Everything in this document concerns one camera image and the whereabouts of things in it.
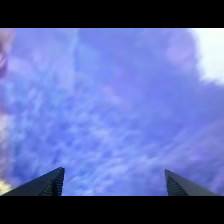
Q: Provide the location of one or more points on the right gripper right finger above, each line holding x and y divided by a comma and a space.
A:
181, 187

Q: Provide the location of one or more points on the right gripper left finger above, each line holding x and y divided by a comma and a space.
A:
46, 186

